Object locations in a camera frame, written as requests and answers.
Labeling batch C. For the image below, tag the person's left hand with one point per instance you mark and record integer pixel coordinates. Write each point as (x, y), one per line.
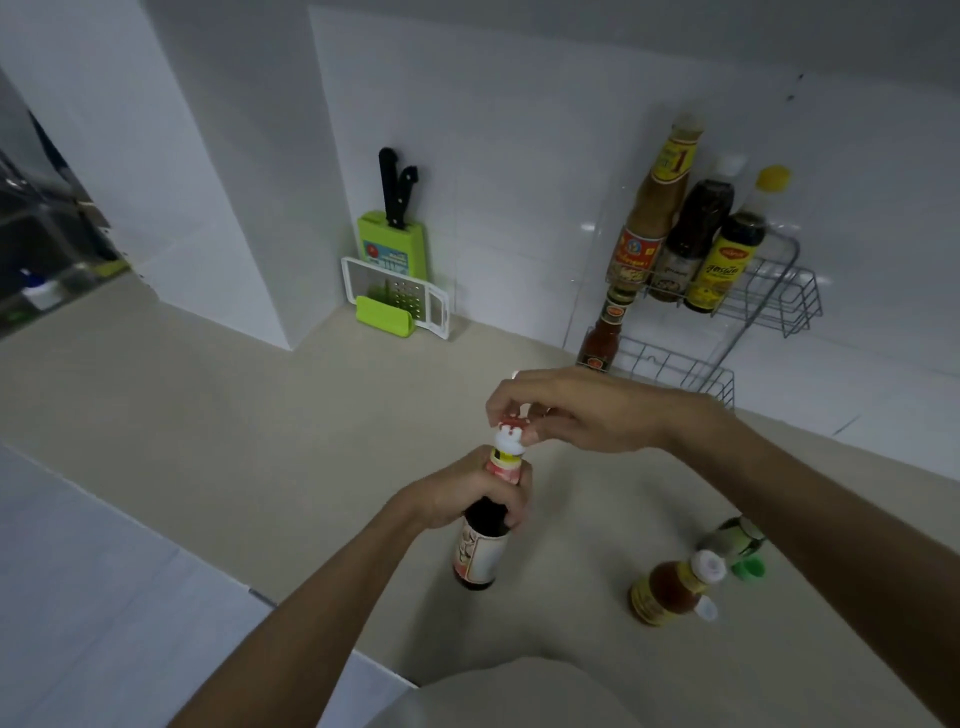
(450, 487)

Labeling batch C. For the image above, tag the person's right hand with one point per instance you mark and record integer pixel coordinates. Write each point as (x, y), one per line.
(600, 412)

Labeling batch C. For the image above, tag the person's left thumb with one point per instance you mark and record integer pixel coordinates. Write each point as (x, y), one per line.
(480, 463)

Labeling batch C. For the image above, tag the person's right thumb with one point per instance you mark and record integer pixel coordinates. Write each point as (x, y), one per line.
(544, 433)

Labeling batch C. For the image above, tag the dark sauce bottle red cap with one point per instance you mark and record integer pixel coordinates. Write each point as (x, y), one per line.
(487, 517)

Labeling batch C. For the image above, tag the person's right forearm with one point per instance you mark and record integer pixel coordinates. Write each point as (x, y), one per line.
(825, 540)

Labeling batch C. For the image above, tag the person's left forearm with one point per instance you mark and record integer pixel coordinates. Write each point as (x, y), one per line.
(300, 637)

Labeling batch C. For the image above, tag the small red chili sauce bottle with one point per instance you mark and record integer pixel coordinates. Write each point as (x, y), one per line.
(604, 334)

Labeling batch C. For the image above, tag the white green grater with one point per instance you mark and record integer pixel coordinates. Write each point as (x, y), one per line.
(397, 298)

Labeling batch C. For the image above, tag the amber sauce bottle white cap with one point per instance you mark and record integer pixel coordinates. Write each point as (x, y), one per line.
(671, 589)

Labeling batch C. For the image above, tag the clear bottle green cap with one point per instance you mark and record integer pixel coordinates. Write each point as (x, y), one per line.
(735, 541)

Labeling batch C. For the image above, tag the green knife block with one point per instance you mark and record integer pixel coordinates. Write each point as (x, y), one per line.
(394, 247)

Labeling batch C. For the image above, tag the person's beige shirt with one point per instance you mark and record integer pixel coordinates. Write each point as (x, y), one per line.
(510, 697)

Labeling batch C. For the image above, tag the dark sauce bottle white cap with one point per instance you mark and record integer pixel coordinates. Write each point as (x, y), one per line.
(694, 236)

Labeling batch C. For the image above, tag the tall brown sauce bottle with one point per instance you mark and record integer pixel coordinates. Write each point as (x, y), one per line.
(654, 210)

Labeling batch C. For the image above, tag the dark sauce bottle yellow cap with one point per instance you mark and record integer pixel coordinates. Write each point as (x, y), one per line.
(731, 251)

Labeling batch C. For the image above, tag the dish rack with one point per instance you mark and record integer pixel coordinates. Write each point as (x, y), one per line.
(45, 247)

